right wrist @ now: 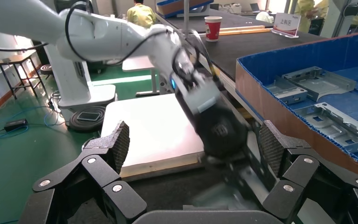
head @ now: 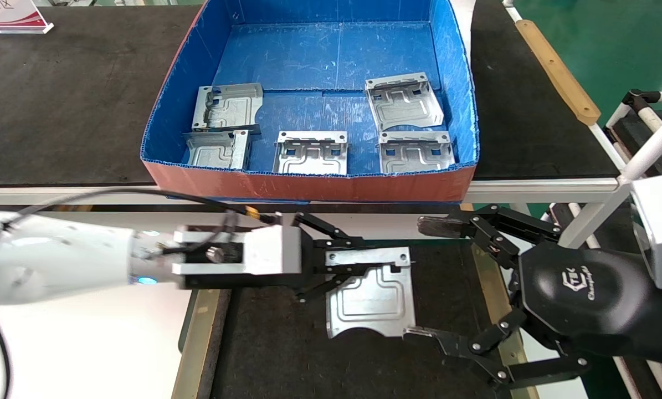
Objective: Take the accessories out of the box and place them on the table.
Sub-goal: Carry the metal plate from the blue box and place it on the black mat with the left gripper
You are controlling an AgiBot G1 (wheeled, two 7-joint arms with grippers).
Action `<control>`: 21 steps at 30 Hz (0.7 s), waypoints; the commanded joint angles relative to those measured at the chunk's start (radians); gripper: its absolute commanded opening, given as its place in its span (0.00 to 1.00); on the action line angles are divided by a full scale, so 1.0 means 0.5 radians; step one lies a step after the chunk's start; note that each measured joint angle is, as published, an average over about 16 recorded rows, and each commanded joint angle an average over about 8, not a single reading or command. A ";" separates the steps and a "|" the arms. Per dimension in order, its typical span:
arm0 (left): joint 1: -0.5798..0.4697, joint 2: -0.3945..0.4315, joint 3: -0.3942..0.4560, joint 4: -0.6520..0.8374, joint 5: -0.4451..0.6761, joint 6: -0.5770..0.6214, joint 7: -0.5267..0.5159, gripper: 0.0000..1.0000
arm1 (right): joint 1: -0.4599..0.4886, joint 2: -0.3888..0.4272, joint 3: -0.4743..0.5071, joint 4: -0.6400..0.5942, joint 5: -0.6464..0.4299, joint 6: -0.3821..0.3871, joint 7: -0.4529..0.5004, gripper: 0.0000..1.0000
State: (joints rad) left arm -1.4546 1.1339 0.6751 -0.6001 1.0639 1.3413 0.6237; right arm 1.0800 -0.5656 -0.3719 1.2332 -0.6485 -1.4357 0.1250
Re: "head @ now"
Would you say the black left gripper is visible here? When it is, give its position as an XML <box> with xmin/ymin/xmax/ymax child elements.
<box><xmin>184</xmin><ymin>212</ymin><xmax>384</xmax><ymax>303</ymax></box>

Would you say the small black work mat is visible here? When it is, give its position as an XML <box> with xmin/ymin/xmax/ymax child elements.
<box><xmin>212</xmin><ymin>241</ymin><xmax>509</xmax><ymax>399</ymax></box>

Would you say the long wooden edge strip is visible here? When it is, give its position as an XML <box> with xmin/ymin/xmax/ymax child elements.
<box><xmin>515</xmin><ymin>20</ymin><xmax>601</xmax><ymax>127</ymax></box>

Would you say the short wooden edge strip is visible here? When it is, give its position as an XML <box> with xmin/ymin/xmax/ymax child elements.
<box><xmin>171</xmin><ymin>288</ymin><xmax>232</xmax><ymax>399</ymax></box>
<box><xmin>471</xmin><ymin>244</ymin><xmax>539</xmax><ymax>399</ymax></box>

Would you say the black pipe clamp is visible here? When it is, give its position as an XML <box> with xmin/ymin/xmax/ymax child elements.
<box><xmin>623</xmin><ymin>89</ymin><xmax>661</xmax><ymax>115</ymax></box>

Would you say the blue orange corrugated plastic box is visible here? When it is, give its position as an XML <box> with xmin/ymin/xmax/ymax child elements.
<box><xmin>140</xmin><ymin>0</ymin><xmax>480</xmax><ymax>203</ymax></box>

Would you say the stamped metal bracket plate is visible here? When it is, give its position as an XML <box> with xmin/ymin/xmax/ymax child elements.
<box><xmin>325</xmin><ymin>247</ymin><xmax>417</xmax><ymax>339</ymax></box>
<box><xmin>364</xmin><ymin>72</ymin><xmax>445</xmax><ymax>132</ymax></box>
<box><xmin>191</xmin><ymin>83</ymin><xmax>264</xmax><ymax>135</ymax></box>
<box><xmin>377</xmin><ymin>131</ymin><xmax>456</xmax><ymax>176</ymax></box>
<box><xmin>272</xmin><ymin>131</ymin><xmax>348</xmax><ymax>177</ymax></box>
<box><xmin>182</xmin><ymin>130</ymin><xmax>252</xmax><ymax>170</ymax></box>

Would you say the white pipe rack frame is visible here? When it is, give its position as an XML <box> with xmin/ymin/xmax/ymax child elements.
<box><xmin>550</xmin><ymin>90</ymin><xmax>662</xmax><ymax>399</ymax></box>

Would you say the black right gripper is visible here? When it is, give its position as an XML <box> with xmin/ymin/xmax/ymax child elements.
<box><xmin>402</xmin><ymin>204</ymin><xmax>662</xmax><ymax>392</ymax></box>

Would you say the large black table mat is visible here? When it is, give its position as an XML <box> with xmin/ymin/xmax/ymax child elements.
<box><xmin>0</xmin><ymin>6</ymin><xmax>619</xmax><ymax>186</ymax></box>

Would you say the red white sign stand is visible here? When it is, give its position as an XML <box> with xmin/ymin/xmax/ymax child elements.
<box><xmin>0</xmin><ymin>0</ymin><xmax>54</xmax><ymax>35</ymax></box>

